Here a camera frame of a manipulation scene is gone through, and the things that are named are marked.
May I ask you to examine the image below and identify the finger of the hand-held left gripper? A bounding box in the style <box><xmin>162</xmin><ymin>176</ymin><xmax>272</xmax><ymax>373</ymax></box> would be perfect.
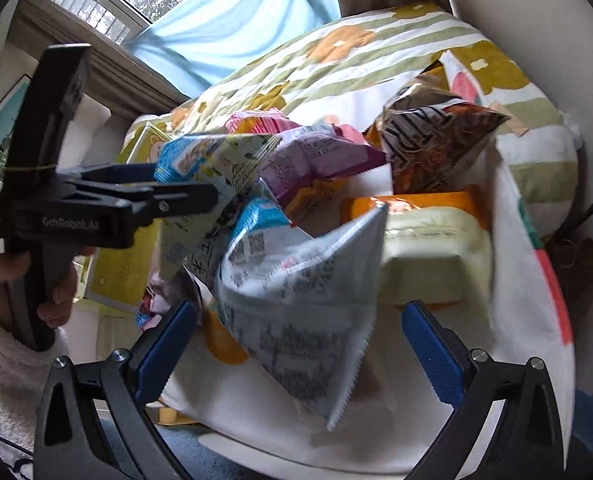
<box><xmin>74</xmin><ymin>182</ymin><xmax>220</xmax><ymax>223</ymax></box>
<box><xmin>59</xmin><ymin>161</ymin><xmax>163</xmax><ymax>187</ymax></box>

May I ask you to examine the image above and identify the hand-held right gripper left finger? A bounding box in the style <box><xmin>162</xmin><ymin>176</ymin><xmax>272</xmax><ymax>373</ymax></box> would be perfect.
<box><xmin>33</xmin><ymin>300</ymin><xmax>200</xmax><ymax>480</ymax></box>

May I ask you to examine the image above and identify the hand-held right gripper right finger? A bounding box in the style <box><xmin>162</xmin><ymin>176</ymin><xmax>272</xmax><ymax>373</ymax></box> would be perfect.
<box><xmin>400</xmin><ymin>300</ymin><xmax>564</xmax><ymax>480</ymax></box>

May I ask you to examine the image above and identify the light blue white snack packet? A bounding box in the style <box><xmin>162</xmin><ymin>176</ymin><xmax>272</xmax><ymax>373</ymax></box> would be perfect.
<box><xmin>154</xmin><ymin>132</ymin><xmax>283</xmax><ymax>281</ymax></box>

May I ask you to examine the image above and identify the yellow green cardboard box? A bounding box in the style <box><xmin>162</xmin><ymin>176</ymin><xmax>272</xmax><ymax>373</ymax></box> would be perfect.
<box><xmin>84</xmin><ymin>122</ymin><xmax>178</xmax><ymax>312</ymax></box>

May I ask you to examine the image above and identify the large white grey snack packet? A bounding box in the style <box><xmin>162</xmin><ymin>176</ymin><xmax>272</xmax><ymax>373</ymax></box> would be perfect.
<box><xmin>214</xmin><ymin>195</ymin><xmax>389</xmax><ymax>433</ymax></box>

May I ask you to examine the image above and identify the person's left forearm white sleeve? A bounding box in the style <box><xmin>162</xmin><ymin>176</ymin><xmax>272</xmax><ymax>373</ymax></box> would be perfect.
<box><xmin>0</xmin><ymin>285</ymin><xmax>77</xmax><ymax>463</ymax></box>

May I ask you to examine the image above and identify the person's left hand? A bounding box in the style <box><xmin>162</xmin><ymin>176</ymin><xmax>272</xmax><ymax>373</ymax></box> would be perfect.
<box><xmin>0</xmin><ymin>247</ymin><xmax>80</xmax><ymax>331</ymax></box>

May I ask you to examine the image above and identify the small red white packet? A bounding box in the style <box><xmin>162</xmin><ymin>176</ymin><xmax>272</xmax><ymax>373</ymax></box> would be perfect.
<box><xmin>135</xmin><ymin>280</ymin><xmax>178</xmax><ymax>332</ymax></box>

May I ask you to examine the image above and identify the pale green orange snack pack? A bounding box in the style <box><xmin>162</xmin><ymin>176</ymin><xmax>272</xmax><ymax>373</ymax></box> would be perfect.
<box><xmin>340</xmin><ymin>190</ymin><xmax>495</xmax><ymax>309</ymax></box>

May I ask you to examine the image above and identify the pink snack packet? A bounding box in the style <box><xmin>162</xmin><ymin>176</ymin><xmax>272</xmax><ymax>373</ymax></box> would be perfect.
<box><xmin>225</xmin><ymin>110</ymin><xmax>303</xmax><ymax>137</ymax></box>

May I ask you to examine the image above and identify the white persimmon print cloth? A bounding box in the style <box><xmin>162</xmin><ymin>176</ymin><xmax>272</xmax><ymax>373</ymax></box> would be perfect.
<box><xmin>96</xmin><ymin>50</ymin><xmax>577</xmax><ymax>468</ymax></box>

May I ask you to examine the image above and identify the purple snack packet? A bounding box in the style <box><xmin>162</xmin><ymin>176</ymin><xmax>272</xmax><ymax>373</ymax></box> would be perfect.
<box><xmin>259</xmin><ymin>122</ymin><xmax>387</xmax><ymax>217</ymax></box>

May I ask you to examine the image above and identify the light blue curtain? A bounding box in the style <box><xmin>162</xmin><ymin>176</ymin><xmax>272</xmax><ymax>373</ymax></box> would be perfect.
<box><xmin>124</xmin><ymin>0</ymin><xmax>342</xmax><ymax>99</ymax></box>

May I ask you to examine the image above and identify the brown noodle packet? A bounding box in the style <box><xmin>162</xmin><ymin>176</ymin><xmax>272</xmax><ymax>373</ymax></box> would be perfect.
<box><xmin>379</xmin><ymin>85</ymin><xmax>511</xmax><ymax>196</ymax></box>

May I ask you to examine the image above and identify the striped floral quilt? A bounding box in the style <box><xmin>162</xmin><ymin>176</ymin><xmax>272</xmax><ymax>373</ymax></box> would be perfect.
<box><xmin>169</xmin><ymin>2</ymin><xmax>580</xmax><ymax>242</ymax></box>

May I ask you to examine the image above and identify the black cable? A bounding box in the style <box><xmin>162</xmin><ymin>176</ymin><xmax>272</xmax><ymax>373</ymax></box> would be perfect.
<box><xmin>541</xmin><ymin>180</ymin><xmax>593</xmax><ymax>261</ymax></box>

